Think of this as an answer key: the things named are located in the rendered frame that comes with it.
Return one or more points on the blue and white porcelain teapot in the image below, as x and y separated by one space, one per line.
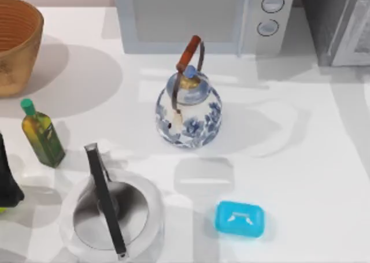
189 115

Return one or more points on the pale microwave oven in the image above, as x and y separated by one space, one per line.
185 17

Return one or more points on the light blue soap box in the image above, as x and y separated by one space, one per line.
239 219

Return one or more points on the silver metal kettle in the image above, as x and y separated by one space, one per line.
112 214

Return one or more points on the microwave oven knob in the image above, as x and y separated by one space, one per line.
268 27
272 3

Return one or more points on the green oil bottle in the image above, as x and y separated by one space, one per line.
43 136

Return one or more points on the brown woven basket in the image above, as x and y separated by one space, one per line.
14 49

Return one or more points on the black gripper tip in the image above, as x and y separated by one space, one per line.
7 185

